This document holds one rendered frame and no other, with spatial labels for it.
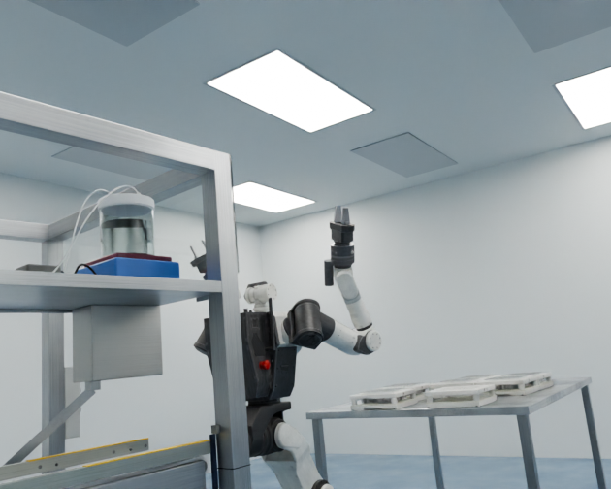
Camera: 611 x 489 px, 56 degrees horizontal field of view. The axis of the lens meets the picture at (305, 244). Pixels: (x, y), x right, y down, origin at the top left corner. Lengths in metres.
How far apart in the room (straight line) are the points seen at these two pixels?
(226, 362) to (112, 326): 0.34
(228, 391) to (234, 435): 0.11
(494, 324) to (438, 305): 0.62
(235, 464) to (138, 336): 0.45
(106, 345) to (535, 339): 4.96
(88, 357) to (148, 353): 0.17
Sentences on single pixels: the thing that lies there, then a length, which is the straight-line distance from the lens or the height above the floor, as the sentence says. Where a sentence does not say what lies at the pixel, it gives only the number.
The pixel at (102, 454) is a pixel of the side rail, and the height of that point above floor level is 0.91.
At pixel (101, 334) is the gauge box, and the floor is 1.22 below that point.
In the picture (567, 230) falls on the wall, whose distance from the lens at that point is 6.10.
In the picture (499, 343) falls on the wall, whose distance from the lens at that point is 6.20.
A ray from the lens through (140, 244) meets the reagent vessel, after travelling 1.62.
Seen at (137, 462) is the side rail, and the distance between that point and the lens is 1.46.
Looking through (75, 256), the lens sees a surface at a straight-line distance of 2.35.
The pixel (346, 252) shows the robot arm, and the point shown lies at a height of 1.47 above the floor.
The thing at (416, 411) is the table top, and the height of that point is 0.83.
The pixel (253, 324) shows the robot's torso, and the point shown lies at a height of 1.24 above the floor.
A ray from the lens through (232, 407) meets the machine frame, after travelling 1.55.
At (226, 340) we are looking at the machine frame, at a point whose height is 1.18.
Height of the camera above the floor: 1.11
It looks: 11 degrees up
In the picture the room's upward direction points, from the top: 5 degrees counter-clockwise
